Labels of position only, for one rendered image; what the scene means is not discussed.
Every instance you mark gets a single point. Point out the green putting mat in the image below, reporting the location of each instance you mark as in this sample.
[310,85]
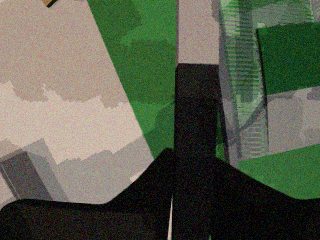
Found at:
[141,40]

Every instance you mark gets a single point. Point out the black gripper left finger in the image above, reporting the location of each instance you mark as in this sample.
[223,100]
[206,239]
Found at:
[140,212]

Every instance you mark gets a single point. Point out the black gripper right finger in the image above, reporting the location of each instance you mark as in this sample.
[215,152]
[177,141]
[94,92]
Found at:
[245,209]

